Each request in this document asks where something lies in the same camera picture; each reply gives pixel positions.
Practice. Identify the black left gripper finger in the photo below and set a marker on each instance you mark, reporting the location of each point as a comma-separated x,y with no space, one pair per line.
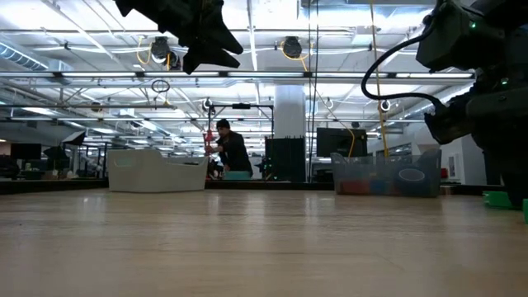
206,59
224,41

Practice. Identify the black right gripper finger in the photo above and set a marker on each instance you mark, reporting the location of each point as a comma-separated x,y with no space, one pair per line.
517,185

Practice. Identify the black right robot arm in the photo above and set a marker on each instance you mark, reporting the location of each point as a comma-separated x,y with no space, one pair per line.
441,37

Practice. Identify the small black ceiling reel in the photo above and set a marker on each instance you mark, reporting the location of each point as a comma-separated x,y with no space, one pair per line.
385,105
207,104

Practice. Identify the red background item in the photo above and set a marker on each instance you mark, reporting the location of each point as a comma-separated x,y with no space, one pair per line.
444,173

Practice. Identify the small red background object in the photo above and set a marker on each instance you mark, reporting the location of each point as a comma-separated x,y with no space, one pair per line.
209,136

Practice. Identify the long white light strip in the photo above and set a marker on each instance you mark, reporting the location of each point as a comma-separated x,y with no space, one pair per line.
99,74

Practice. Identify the white square column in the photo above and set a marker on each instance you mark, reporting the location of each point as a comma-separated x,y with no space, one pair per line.
290,111

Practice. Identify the person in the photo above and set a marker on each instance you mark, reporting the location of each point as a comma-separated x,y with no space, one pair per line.
237,152

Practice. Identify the teal box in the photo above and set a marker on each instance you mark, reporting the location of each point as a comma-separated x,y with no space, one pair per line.
238,175

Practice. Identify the grey plastic bin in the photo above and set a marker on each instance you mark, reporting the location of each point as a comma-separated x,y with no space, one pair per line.
156,175

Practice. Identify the black cabinet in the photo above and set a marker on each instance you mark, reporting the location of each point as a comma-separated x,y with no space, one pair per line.
288,161

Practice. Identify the clear smoky plastic bin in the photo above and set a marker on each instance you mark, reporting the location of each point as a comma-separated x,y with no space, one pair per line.
371,169

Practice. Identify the black softbox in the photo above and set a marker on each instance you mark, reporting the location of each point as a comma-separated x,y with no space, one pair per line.
75,138

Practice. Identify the black studio umbrella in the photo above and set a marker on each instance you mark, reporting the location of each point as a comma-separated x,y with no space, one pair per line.
56,156

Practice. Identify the black background monitor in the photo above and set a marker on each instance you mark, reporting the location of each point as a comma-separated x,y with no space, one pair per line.
25,151

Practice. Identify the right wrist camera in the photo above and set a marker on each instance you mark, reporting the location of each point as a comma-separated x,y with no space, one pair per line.
447,123

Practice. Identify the black background rig frame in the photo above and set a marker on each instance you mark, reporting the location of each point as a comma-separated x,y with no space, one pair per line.
241,106

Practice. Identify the framed wall picture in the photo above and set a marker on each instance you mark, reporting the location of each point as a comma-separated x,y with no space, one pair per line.
452,166

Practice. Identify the black wall screen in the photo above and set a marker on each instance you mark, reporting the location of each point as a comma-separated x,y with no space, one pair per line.
341,142

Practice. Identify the black aluminium table frame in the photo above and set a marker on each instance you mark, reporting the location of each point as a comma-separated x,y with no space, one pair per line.
41,186

